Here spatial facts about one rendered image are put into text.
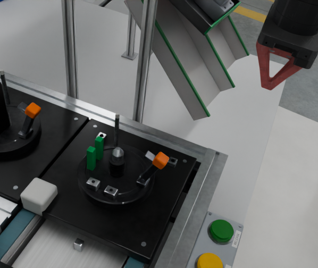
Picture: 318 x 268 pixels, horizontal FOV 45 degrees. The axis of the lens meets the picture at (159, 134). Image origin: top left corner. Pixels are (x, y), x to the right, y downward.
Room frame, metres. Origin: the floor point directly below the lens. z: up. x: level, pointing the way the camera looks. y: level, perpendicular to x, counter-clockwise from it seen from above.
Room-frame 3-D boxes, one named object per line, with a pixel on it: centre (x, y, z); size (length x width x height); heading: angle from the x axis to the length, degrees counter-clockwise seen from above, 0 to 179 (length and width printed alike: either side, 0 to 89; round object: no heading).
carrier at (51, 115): (0.50, 0.30, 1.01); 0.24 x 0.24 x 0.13; 74
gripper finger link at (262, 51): (0.44, -0.14, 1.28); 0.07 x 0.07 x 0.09; 75
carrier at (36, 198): (0.44, 0.06, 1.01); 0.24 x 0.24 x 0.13; 74
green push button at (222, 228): (0.37, -0.13, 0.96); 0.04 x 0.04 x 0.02
